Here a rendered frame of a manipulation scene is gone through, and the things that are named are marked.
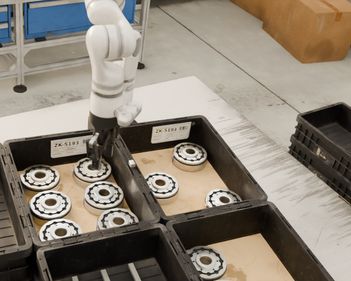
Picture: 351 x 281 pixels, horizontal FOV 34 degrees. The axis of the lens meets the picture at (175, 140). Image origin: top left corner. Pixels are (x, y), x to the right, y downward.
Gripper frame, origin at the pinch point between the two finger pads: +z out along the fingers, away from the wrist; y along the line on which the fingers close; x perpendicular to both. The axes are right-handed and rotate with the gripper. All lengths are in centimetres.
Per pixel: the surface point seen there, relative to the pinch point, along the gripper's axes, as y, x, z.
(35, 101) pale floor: -144, -112, 100
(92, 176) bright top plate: -7.8, -6.1, 14.1
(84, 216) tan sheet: 3.7, -2.0, 17.3
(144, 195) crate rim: -1.9, 11.3, 8.6
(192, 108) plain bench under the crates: -81, -1, 30
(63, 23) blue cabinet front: -173, -112, 61
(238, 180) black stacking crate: -23.6, 30.4, 11.3
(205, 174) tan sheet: -28.6, 20.0, 17.3
